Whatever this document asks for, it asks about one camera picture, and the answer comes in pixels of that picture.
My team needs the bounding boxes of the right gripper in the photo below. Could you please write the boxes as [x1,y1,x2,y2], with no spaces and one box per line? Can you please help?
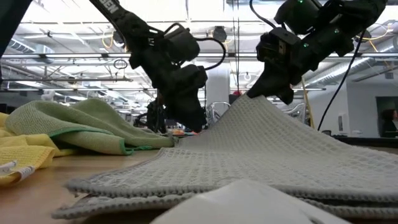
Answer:
[247,30,343,105]

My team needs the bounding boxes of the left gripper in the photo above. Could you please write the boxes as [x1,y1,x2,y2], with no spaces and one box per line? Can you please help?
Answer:
[129,46,208,133]

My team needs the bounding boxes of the grey waffle-weave towel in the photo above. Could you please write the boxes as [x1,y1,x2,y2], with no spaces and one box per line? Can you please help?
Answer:
[51,94,398,224]

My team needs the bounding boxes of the pale green microfiber towel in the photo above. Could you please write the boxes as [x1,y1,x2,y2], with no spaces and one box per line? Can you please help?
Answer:
[4,98,175,156]

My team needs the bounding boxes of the yellow microfiber towel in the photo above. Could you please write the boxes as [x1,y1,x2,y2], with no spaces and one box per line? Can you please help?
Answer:
[0,111,77,187]

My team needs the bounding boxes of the white building column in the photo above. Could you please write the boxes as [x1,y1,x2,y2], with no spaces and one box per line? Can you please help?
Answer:
[206,63,231,106]

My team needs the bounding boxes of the round black ceiling fixture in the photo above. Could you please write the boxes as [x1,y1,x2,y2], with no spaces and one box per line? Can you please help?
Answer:
[213,26,228,43]

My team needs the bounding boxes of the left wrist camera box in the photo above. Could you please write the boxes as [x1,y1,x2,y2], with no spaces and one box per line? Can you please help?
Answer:
[174,64,208,94]

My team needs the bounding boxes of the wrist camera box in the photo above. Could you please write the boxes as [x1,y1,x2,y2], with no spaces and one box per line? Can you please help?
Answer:
[256,27,301,63]
[174,64,208,94]

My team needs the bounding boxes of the yellow cable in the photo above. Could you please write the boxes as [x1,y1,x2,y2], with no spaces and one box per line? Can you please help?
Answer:
[300,77,315,129]

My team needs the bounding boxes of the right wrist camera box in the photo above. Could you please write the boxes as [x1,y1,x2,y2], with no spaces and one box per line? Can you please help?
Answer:
[256,27,301,63]

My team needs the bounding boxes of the black hanging cable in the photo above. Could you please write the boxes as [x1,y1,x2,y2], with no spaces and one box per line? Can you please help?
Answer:
[317,29,366,131]

